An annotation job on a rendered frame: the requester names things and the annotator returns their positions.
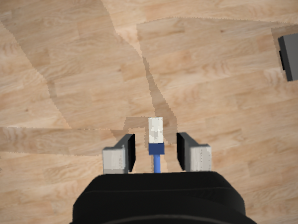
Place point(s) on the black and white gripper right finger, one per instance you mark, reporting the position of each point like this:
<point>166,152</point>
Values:
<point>191,155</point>

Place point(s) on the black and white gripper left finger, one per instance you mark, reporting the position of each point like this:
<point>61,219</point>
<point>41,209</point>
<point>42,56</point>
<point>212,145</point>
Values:
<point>121,158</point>

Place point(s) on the blue patch cable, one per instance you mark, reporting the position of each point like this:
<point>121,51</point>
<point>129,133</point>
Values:
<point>156,160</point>

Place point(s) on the black patch panel rack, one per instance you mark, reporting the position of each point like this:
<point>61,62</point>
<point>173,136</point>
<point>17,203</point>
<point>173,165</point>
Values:
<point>289,55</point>

